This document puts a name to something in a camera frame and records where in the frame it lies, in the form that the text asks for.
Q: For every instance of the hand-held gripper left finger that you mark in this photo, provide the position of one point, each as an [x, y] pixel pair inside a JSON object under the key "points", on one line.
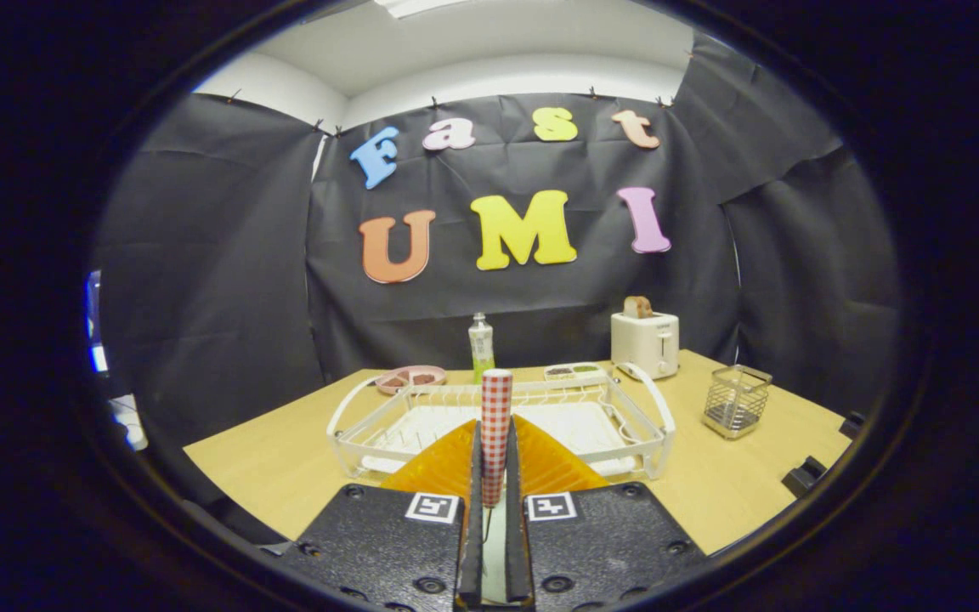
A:
{"points": [[370, 544]]}

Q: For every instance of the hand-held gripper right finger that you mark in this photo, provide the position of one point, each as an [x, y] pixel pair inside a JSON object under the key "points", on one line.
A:
{"points": [[600, 544]]}

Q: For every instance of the pink dish with food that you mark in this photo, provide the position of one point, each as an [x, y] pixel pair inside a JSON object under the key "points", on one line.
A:
{"points": [[409, 378]]}

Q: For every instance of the white divided dish with food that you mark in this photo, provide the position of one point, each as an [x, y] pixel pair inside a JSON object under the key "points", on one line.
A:
{"points": [[574, 371]]}

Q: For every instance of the white toaster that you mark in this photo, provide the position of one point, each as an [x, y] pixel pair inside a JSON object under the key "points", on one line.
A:
{"points": [[644, 344]]}

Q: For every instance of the black table clamp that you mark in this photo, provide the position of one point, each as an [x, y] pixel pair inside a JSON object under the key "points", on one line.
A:
{"points": [[804, 476], [853, 424]]}

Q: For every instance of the clear bottle with green liquid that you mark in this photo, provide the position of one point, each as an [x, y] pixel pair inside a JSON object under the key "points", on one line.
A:
{"points": [[481, 348]]}

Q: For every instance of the brown bread slice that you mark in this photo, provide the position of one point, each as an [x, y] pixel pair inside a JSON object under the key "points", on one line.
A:
{"points": [[637, 307]]}

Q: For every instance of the black backdrop cloth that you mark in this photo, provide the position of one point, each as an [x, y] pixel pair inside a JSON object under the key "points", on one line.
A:
{"points": [[540, 297]]}

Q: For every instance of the ceiling light panel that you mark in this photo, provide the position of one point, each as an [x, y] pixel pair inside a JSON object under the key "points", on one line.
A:
{"points": [[421, 5]]}

